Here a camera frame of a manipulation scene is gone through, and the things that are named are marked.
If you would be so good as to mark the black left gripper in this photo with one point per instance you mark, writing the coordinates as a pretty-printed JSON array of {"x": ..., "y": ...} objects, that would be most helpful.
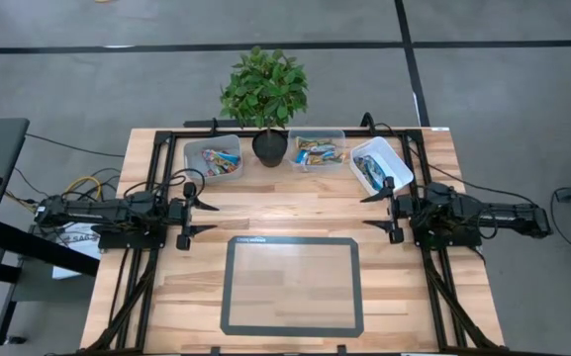
[{"x": 187, "y": 217}]

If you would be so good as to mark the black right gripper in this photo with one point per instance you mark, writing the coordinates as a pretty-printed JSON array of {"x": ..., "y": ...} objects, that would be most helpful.
[{"x": 393, "y": 212}]

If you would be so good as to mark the light blue oatmeal granola bar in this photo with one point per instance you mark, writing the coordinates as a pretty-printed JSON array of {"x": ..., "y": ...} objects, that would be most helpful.
[{"x": 375, "y": 180}]

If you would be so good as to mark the dark blue granola bar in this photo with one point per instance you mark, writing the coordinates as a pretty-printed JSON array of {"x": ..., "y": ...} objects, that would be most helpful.
[{"x": 364, "y": 165}]

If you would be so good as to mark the orange peanut butter granola bar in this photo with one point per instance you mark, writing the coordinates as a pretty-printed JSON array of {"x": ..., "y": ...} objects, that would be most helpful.
[{"x": 220, "y": 168}]

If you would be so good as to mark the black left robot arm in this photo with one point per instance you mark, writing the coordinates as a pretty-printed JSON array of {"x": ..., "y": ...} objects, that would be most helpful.
[{"x": 92, "y": 212}]

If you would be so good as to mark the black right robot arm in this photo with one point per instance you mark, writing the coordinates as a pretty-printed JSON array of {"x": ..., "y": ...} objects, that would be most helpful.
[{"x": 488, "y": 215}]

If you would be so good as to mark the white plastic bin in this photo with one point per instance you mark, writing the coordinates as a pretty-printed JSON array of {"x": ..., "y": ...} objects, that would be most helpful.
[
  {"x": 389, "y": 160},
  {"x": 193, "y": 160}
]

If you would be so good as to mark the clear plastic bin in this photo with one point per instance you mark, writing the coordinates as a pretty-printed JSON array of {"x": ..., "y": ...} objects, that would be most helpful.
[{"x": 317, "y": 168}]

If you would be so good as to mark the translucent mat with black border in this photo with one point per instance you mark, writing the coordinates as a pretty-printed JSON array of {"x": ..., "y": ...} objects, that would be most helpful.
[{"x": 290, "y": 287}]

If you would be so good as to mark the white cardboard box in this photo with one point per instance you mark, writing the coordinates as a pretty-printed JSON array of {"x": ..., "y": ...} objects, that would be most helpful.
[{"x": 79, "y": 237}]

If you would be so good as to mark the green plant in black pot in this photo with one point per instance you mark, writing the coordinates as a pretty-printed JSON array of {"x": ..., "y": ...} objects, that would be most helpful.
[{"x": 265, "y": 89}]

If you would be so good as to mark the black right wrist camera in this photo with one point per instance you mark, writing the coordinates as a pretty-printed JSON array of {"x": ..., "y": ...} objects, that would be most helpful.
[{"x": 404, "y": 205}]

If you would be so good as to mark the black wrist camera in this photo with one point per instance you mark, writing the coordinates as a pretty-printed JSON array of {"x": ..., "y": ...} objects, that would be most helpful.
[
  {"x": 175, "y": 208},
  {"x": 404, "y": 205}
]

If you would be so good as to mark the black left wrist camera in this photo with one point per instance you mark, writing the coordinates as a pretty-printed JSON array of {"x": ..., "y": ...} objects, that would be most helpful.
[{"x": 175, "y": 208}]

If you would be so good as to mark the black aluminium table frame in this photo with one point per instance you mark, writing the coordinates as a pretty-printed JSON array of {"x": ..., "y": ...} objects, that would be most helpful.
[{"x": 206, "y": 133}]

